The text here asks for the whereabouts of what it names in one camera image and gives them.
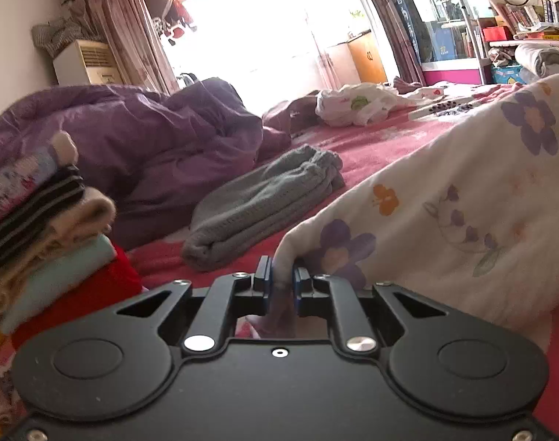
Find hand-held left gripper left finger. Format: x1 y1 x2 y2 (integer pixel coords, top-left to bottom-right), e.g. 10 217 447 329
116 256 273 355

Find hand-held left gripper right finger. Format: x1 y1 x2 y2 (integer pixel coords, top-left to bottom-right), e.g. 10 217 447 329
293 262 448 355

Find white floral cloth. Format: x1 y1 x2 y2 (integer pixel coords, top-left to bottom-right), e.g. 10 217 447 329
266 72 559 354

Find stack of folded clothes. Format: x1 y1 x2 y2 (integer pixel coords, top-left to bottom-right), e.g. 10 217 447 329
0 188 117 327

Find hanging clothes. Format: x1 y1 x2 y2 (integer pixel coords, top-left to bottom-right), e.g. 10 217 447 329
144 0 197 47

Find folded grey sweater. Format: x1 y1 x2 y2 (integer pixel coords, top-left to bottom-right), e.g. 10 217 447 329
182 144 345 273

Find red folded cloth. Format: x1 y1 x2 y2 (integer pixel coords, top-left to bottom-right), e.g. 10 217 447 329
10 243 144 348

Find mauve crumpled cloth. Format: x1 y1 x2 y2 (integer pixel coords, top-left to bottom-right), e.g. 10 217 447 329
262 96 323 133

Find white cloth with green print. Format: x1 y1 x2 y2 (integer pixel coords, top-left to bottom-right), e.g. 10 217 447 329
316 83 399 128

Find purple duvet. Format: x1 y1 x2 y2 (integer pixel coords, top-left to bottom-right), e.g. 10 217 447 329
0 78 291 251

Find mint green folded cloth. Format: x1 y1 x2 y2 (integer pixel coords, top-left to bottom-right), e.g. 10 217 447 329
0 234 117 334

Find white remote control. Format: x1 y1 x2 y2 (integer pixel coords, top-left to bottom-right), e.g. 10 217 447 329
408 100 480 118

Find white red-dotted cloth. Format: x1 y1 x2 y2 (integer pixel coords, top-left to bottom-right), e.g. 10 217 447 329
399 85 451 104

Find wooden cabinet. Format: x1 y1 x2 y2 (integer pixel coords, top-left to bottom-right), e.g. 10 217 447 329
347 30 388 84

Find black striped folded cloth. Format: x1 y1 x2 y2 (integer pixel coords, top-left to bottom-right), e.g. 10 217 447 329
0 165 87 273

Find light floral folded cloth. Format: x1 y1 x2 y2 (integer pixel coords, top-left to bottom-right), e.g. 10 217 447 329
0 131 80 230

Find pink patterned curtain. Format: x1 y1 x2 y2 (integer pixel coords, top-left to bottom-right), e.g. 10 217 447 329
65 0 180 95
353 0 427 87

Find white air conditioner unit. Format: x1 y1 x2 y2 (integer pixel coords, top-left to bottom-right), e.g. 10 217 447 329
53 40 124 87

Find blue printed box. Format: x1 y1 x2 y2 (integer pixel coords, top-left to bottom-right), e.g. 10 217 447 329
491 64 526 86

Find glass display cabinet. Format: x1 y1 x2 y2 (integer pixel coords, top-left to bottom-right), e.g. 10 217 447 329
394 0 491 85

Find blue patterned hanging cloth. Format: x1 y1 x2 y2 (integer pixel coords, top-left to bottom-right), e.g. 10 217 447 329
376 0 434 63

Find red box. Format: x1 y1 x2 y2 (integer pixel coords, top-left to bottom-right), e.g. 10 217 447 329
482 26 513 42

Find grey checked cloth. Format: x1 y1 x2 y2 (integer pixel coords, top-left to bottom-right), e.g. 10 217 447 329
31 17 104 60

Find folded white quilt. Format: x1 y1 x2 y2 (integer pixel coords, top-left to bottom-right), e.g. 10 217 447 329
513 42 559 84

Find row of books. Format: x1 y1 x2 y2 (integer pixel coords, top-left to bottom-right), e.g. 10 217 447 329
488 0 559 40

